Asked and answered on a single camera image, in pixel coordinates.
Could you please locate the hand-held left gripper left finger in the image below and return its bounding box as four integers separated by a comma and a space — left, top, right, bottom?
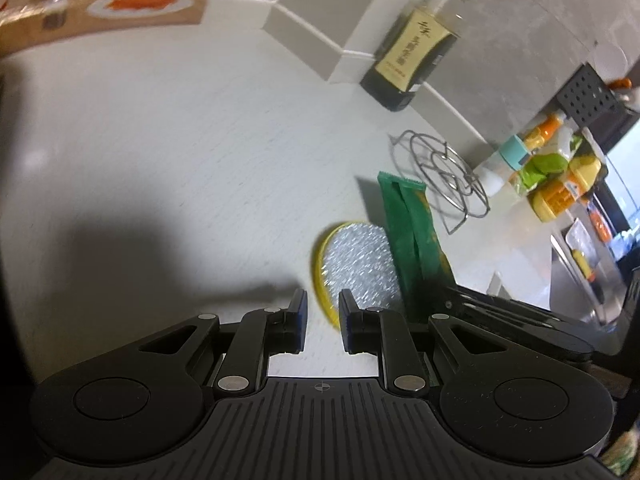
120, 287, 308, 402

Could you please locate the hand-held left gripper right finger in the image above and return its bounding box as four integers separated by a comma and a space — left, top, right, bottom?
337, 289, 525, 402

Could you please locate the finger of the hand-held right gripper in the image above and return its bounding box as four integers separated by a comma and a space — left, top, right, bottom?
439, 303, 597, 362
439, 284, 567, 325

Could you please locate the yellow silver scouring pad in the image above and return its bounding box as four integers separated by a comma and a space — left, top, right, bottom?
311, 220, 406, 332

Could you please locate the long green wrapper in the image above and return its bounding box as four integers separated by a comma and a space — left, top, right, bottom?
377, 171, 457, 322

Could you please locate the steel sink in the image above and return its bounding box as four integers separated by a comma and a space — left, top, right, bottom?
550, 215, 631, 326

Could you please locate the yellow bottle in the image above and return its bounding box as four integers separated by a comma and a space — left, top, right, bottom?
530, 157, 606, 223

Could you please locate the metal steaming rack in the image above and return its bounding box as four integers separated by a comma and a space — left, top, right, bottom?
389, 130, 491, 235

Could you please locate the salt shaker teal lid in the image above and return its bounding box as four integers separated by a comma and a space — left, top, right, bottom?
475, 135, 531, 197

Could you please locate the orange detergent bottle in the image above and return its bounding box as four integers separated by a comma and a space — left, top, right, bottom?
522, 112, 568, 153

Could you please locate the white orange kitchen tool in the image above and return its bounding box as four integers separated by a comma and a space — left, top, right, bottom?
595, 42, 633, 92

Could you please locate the dark soy sauce bottle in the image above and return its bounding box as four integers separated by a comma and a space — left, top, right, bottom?
360, 0, 476, 113

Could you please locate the grey perforated wall rack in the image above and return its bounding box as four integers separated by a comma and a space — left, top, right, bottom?
557, 64, 640, 153

